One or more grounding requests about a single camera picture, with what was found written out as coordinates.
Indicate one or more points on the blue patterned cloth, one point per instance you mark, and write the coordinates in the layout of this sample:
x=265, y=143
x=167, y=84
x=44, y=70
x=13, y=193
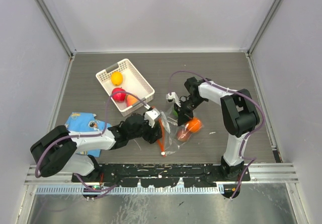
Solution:
x=87, y=122

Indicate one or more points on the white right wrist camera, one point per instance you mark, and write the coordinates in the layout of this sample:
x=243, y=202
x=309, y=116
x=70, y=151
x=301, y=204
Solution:
x=172, y=97

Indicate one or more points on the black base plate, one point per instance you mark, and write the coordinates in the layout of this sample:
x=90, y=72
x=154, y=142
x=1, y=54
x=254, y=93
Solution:
x=162, y=175

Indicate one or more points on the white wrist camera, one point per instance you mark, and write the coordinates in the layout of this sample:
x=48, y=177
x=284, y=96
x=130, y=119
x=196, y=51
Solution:
x=172, y=97
x=152, y=116

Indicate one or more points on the fake orange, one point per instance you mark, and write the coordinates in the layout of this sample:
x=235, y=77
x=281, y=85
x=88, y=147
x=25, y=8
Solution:
x=194, y=125

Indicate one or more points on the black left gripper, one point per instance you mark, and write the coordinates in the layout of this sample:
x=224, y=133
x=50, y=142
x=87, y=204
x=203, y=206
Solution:
x=151, y=136

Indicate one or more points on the fake red apple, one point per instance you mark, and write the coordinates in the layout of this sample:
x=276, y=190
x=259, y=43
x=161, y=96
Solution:
x=118, y=94

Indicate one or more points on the clear zip top bag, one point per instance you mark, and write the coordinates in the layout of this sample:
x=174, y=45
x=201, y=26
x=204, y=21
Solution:
x=168, y=143

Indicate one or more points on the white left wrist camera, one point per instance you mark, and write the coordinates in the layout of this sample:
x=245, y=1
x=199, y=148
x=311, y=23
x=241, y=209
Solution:
x=152, y=116

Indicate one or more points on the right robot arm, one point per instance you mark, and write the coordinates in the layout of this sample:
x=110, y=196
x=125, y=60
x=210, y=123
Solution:
x=239, y=113

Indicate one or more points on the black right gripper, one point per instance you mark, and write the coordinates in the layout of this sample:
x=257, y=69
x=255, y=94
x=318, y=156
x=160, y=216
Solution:
x=183, y=116

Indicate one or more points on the aluminium frame rail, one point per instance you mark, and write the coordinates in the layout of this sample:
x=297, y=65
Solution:
x=259, y=173

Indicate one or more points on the fake peach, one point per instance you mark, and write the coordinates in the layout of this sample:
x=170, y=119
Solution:
x=130, y=100

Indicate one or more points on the fake yellow lemon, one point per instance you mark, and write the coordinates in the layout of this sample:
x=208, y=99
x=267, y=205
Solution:
x=116, y=78

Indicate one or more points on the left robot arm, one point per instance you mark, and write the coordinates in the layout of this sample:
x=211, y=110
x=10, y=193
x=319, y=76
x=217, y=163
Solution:
x=63, y=150

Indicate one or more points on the fake brown passion fruit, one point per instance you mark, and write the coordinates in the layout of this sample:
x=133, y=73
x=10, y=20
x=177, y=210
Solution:
x=183, y=135

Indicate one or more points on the blue slotted cable duct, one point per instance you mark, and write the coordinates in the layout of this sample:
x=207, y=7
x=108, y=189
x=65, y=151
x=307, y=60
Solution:
x=80, y=189

